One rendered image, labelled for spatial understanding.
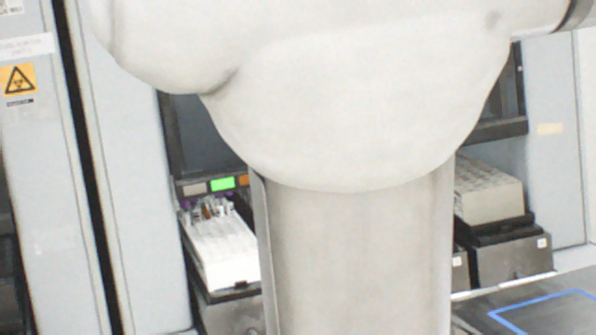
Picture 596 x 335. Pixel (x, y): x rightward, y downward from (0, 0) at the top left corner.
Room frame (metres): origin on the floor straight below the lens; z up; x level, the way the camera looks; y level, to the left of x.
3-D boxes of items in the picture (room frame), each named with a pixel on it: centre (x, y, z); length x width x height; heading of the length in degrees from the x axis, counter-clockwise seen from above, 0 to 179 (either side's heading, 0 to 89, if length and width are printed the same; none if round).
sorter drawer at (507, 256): (2.09, -0.27, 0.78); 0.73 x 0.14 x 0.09; 13
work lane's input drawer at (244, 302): (1.99, 0.17, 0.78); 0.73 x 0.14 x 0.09; 13
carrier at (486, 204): (1.86, -0.32, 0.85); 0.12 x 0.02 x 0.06; 101
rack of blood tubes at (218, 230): (1.86, 0.15, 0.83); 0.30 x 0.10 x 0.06; 12
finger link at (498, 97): (1.07, -0.20, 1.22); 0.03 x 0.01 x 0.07; 13
